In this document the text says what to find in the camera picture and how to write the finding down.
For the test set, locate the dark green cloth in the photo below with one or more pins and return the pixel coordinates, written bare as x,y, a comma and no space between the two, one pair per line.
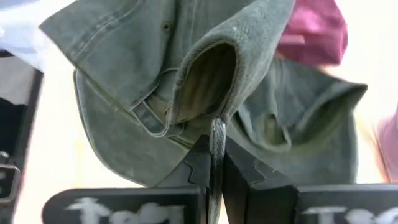
295,93

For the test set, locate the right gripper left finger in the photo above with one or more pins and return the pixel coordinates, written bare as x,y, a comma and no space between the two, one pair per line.
192,174

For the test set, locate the faded green baseball cap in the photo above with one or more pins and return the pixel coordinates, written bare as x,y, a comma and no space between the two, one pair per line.
124,46

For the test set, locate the maroon baseball cap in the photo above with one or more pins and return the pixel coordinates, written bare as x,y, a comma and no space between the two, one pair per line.
314,31
390,143

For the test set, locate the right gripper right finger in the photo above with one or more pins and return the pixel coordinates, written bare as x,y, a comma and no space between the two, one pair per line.
248,193

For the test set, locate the black aluminium table frame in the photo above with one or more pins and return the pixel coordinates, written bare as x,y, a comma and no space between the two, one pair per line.
12,124

